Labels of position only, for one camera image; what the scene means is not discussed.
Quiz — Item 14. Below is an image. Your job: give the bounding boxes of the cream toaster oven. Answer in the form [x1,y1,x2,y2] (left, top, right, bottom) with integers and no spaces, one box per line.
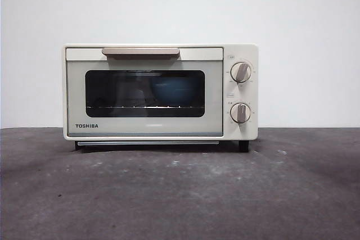
[62,43,259,153]

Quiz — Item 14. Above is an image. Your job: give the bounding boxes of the blue ribbed bowl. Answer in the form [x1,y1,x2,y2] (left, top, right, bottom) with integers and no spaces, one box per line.
[150,78,197,105]

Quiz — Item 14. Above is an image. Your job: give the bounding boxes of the glass oven door with handle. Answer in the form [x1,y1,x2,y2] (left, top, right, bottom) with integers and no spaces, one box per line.
[65,47,224,137]

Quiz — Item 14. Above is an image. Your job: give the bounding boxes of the beige oven knob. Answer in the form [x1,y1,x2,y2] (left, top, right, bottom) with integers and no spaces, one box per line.
[230,62,253,83]
[229,102,252,124]

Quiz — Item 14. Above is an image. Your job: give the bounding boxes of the metal wire oven rack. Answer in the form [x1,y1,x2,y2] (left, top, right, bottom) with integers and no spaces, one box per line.
[86,105,205,110]

